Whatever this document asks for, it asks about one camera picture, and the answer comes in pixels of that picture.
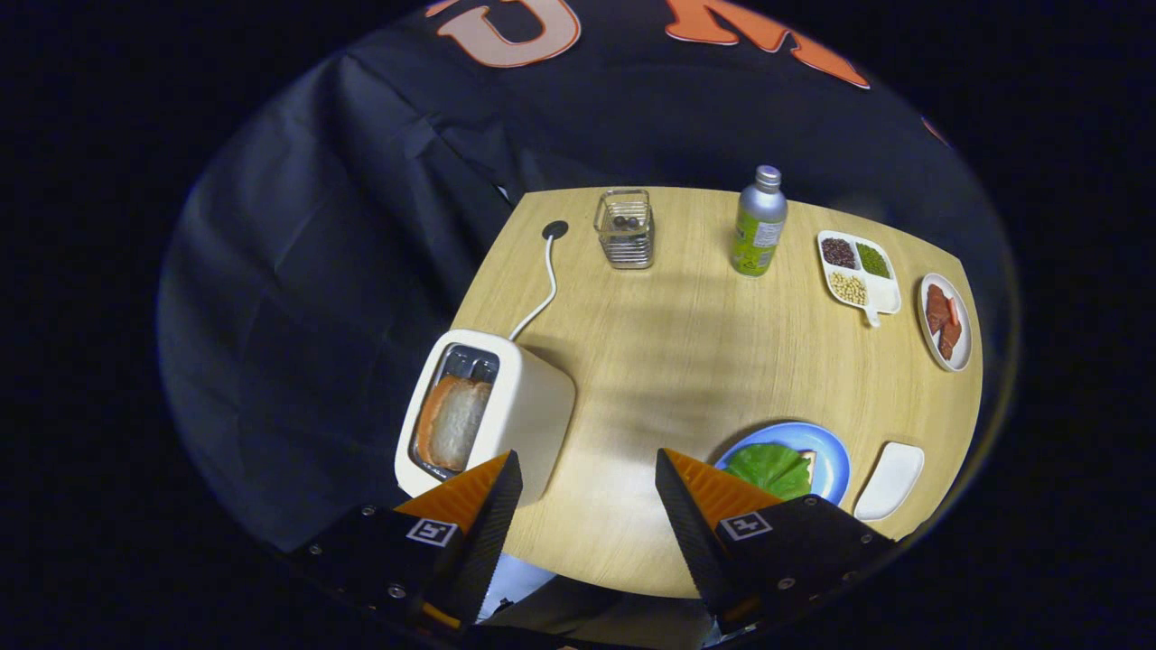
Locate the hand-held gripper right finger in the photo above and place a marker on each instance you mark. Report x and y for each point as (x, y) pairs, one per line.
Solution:
(695, 542)

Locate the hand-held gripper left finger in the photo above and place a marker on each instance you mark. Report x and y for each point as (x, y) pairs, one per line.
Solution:
(488, 542)

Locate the green lettuce leaf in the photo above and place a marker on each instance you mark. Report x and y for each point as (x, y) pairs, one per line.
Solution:
(768, 469)

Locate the toasted bread slice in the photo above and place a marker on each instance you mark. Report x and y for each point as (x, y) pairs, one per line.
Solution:
(452, 420)

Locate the white sandwich bread slice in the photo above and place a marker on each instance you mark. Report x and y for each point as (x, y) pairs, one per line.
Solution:
(812, 462)

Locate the cream white toaster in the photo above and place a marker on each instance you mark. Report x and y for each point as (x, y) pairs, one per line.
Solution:
(533, 406)

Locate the blue round plate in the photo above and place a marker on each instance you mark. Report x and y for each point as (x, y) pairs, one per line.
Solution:
(831, 460)

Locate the white rounded rectangular tray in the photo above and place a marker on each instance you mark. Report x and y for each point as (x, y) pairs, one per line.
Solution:
(890, 480)

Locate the pile of yellow soybeans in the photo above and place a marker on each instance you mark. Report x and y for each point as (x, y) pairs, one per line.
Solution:
(847, 288)

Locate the white divided dish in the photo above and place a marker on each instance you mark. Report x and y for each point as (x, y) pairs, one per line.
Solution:
(880, 294)

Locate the silver bottle green label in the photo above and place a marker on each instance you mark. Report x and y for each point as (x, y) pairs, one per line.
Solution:
(759, 235)

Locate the pile of dark red beans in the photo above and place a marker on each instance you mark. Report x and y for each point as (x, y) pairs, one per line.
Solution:
(838, 253)

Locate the brown meat slice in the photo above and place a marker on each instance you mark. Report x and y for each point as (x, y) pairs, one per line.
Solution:
(937, 309)
(948, 341)

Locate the pile of green beans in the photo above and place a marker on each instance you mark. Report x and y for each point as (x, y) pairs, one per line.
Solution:
(872, 260)

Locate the round white plate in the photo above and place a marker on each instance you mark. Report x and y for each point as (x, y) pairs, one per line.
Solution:
(966, 338)

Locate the red tomato slice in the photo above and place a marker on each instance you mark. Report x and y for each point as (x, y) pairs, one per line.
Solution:
(954, 311)

